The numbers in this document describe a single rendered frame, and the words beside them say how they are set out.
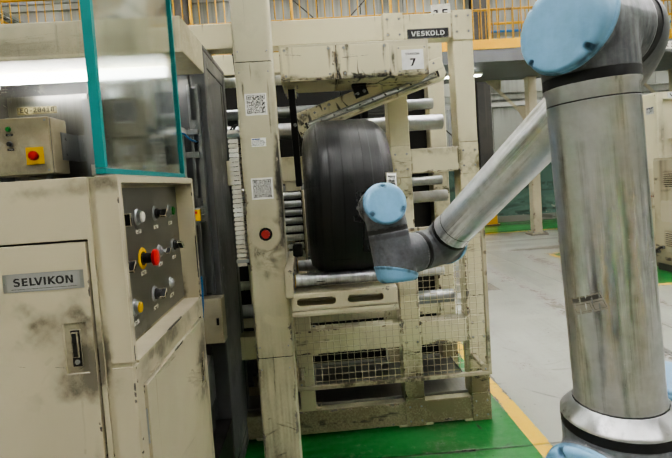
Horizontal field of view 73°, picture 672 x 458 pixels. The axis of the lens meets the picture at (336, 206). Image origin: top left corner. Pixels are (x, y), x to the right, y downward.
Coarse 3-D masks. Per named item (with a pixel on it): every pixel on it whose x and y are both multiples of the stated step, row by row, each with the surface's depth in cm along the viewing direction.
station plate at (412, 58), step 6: (402, 54) 185; (408, 54) 185; (414, 54) 185; (420, 54) 185; (402, 60) 185; (408, 60) 185; (414, 60) 185; (420, 60) 185; (402, 66) 185; (408, 66) 185; (414, 66) 185; (420, 66) 185
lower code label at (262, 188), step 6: (252, 180) 158; (258, 180) 158; (264, 180) 158; (270, 180) 158; (252, 186) 158; (258, 186) 158; (264, 186) 158; (270, 186) 158; (252, 192) 158; (258, 192) 158; (264, 192) 158; (270, 192) 159; (252, 198) 158; (258, 198) 158; (264, 198) 159; (270, 198) 159
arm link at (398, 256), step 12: (384, 228) 97; (396, 228) 97; (372, 240) 99; (384, 240) 97; (396, 240) 97; (408, 240) 98; (420, 240) 101; (372, 252) 100; (384, 252) 97; (396, 252) 96; (408, 252) 97; (420, 252) 99; (384, 264) 97; (396, 264) 96; (408, 264) 97; (420, 264) 100; (384, 276) 97; (396, 276) 96; (408, 276) 96
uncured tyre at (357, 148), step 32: (320, 128) 153; (352, 128) 152; (320, 160) 143; (352, 160) 143; (384, 160) 145; (320, 192) 141; (352, 192) 141; (320, 224) 142; (352, 224) 142; (320, 256) 150; (352, 256) 149
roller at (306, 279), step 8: (320, 272) 155; (328, 272) 155; (336, 272) 155; (344, 272) 155; (352, 272) 154; (360, 272) 154; (368, 272) 154; (296, 280) 153; (304, 280) 153; (312, 280) 153; (320, 280) 153; (328, 280) 153; (336, 280) 154; (344, 280) 154; (352, 280) 154; (360, 280) 154; (368, 280) 155; (376, 280) 155
